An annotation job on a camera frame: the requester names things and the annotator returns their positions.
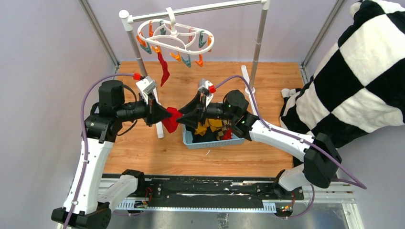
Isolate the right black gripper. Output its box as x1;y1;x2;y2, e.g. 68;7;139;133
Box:
176;92;236;129

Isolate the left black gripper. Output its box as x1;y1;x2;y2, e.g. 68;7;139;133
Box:
117;91;171;126

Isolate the mustard yellow sock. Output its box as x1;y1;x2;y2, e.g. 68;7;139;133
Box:
194;119;210;136
208;119;228;128

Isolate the light blue plastic basket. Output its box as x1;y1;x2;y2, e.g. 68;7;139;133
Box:
182;125;245;149

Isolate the black sock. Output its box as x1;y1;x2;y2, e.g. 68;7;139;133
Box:
192;131;218;143

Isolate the red snowflake christmas sock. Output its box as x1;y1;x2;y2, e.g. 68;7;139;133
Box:
222;129;232;140

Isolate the brown argyle sock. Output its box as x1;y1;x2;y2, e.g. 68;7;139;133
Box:
215;126;229;141

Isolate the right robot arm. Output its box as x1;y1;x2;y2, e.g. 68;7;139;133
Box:
177;90;341;199

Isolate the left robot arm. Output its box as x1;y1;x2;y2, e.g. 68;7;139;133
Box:
51;76;171;229

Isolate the white round sock hanger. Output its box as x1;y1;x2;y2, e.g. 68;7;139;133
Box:
136;7;215;55

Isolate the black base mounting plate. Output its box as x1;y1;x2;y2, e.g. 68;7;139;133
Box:
119;175;304;212

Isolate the white grey drying rack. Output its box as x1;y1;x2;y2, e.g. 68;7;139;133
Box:
118;0;271;139

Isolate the black white checkered blanket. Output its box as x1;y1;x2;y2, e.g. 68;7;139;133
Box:
279;0;405;148

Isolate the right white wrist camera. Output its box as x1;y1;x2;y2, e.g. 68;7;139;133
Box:
198;79;216;107

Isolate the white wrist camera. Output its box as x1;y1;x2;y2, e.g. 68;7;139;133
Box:
136;76;156;104
198;79;216;107

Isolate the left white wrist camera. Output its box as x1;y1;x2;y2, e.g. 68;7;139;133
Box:
136;76;156;104

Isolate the aluminium frame rail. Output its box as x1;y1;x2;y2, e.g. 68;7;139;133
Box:
57;177;364;229

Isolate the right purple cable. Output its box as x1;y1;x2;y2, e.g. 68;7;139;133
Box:
209;75;368;220

